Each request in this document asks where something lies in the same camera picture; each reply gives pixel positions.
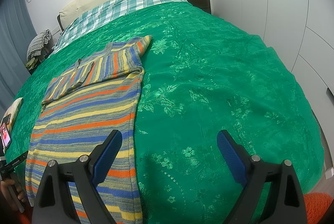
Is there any grey checked cloth pile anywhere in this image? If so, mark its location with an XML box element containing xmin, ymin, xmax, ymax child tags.
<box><xmin>25</xmin><ymin>29</ymin><xmax>52</xmax><ymax>71</ymax></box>

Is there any orange fluffy rug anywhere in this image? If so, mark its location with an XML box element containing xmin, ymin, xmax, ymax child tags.
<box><xmin>304</xmin><ymin>192</ymin><xmax>333</xmax><ymax>224</ymax></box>

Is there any person's left hand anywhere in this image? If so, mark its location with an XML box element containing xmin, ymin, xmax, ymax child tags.
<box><xmin>0</xmin><ymin>177</ymin><xmax>27</xmax><ymax>205</ymax></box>

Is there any white wardrobe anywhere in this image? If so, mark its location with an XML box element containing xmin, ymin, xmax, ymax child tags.
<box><xmin>212</xmin><ymin>0</ymin><xmax>333</xmax><ymax>124</ymax></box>

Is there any blue-grey curtain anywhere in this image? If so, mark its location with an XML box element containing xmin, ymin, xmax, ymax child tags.
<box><xmin>1</xmin><ymin>0</ymin><xmax>36</xmax><ymax>115</ymax></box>

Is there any dark smartphone on pillow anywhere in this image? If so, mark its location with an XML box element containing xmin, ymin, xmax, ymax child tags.
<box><xmin>2</xmin><ymin>114</ymin><xmax>11</xmax><ymax>125</ymax></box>

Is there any green floral bedspread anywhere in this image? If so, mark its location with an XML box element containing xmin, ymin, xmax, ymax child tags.
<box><xmin>6</xmin><ymin>2</ymin><xmax>324</xmax><ymax>223</ymax></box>

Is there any smartphone with lit screen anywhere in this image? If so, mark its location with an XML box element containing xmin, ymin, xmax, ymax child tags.
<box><xmin>0</xmin><ymin>123</ymin><xmax>12</xmax><ymax>148</ymax></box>

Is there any dark wooden nightstand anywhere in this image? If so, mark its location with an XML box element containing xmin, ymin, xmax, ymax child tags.
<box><xmin>187</xmin><ymin>0</ymin><xmax>211</xmax><ymax>14</ymax></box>

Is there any striped knitted sweater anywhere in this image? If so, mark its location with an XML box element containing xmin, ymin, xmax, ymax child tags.
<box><xmin>25</xmin><ymin>36</ymin><xmax>152</xmax><ymax>223</ymax></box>

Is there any teal plaid bed sheet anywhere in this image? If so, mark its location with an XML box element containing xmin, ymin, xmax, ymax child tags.
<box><xmin>52</xmin><ymin>0</ymin><xmax>187</xmax><ymax>54</ymax></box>

